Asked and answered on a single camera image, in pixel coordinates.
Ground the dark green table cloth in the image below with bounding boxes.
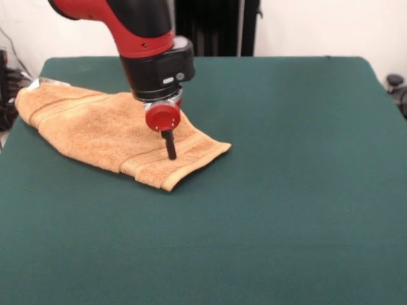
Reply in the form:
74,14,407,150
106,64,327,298
0,56,407,305

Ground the black chair base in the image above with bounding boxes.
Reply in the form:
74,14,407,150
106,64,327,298
386,73,407,120

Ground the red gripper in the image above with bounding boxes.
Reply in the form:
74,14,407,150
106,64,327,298
145,102,181,161

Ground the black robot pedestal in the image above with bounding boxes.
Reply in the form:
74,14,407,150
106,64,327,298
174,0,264,58

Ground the orange terry towel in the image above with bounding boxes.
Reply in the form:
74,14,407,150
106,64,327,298
15,77,232,193

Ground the black equipment with cables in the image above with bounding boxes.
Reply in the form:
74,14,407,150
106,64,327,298
0,47,34,131

